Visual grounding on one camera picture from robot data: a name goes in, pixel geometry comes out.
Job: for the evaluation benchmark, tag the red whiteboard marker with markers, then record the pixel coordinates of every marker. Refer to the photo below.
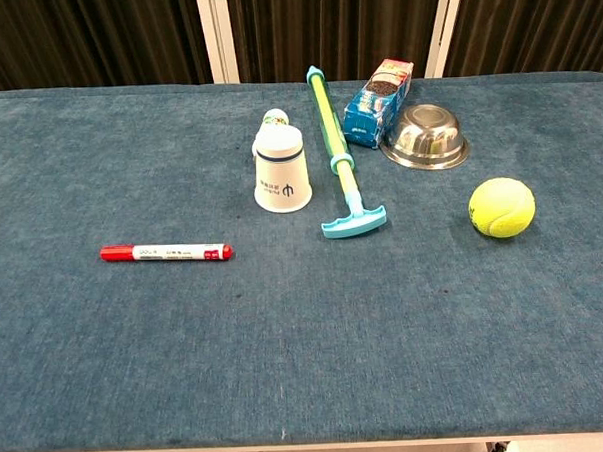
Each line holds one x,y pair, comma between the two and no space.
167,252

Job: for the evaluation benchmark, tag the white paper cup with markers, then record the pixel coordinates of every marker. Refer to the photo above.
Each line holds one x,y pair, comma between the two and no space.
282,177

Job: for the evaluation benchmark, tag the green and blue water pump toy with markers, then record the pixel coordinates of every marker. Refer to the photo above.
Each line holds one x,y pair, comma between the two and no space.
335,139

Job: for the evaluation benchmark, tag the blue velvet tablecloth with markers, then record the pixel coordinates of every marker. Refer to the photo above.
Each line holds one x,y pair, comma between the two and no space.
306,336

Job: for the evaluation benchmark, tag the small white plastic bottle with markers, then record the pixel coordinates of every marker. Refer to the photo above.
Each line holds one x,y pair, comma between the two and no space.
276,119

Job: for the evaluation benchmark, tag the blue cookie box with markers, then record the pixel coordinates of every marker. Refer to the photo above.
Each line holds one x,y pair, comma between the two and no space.
376,110

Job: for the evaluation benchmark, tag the stainless steel bowl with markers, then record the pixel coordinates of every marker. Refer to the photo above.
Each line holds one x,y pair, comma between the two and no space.
425,138

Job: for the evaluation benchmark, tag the yellow tennis ball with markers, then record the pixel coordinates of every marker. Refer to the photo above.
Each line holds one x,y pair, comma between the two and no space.
502,207

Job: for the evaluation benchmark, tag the dark pleated curtain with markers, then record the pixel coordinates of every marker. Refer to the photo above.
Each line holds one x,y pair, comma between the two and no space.
338,24

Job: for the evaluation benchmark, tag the white partition frame post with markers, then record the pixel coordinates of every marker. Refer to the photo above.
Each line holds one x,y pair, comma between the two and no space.
216,34
443,27

